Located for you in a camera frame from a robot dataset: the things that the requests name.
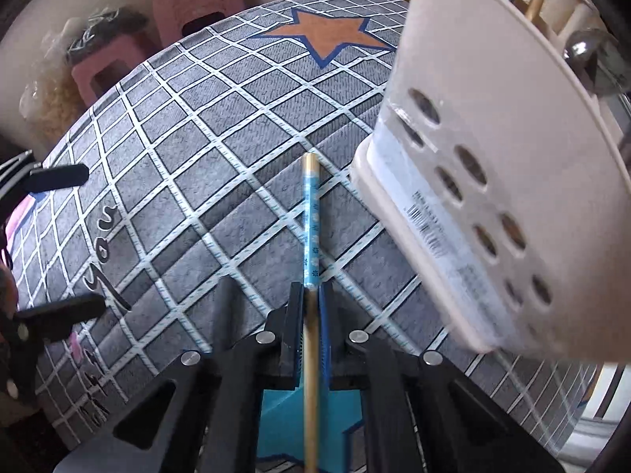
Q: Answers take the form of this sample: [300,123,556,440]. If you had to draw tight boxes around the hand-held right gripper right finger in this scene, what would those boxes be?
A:
[318,285,564,473]

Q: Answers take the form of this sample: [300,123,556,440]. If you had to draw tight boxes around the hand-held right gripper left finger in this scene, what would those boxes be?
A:
[54,281,309,473]

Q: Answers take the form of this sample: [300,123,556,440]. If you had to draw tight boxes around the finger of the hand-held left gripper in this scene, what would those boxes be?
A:
[16,292,107,341]
[30,164,91,192]

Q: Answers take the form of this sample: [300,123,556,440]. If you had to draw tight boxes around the beige plastic utensil holder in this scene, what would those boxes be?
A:
[351,0,631,361]

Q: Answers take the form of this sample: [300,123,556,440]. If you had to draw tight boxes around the metal spoon black handle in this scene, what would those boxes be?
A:
[564,28,620,97]

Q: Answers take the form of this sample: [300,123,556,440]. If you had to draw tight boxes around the clear bag beige contents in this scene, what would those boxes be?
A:
[19,15,95,159]

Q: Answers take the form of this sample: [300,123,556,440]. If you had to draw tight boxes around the pink plastic stool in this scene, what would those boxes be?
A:
[70,34,166,110]
[152,0,258,41]

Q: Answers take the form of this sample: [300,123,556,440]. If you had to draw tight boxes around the grey checked star tablecloth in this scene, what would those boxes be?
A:
[10,0,600,473]

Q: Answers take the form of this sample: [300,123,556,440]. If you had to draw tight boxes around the black and grey bag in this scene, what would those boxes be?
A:
[65,6,149,66]

